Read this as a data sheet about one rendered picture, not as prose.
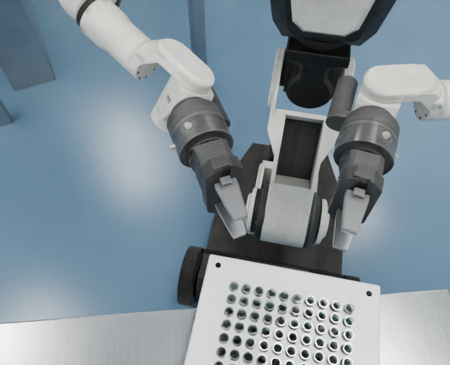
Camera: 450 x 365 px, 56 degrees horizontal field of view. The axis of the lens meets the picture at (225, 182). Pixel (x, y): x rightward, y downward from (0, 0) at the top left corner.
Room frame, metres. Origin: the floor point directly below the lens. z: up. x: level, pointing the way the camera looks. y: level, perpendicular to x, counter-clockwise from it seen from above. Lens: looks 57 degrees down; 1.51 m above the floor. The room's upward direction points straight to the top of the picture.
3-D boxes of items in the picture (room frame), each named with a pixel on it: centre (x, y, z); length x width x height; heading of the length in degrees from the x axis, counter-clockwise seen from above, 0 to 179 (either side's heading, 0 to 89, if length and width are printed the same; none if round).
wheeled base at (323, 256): (0.71, -0.19, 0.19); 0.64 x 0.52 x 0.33; 168
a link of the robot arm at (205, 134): (0.37, 0.02, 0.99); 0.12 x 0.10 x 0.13; 20
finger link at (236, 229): (0.29, -0.01, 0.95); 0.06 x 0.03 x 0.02; 20
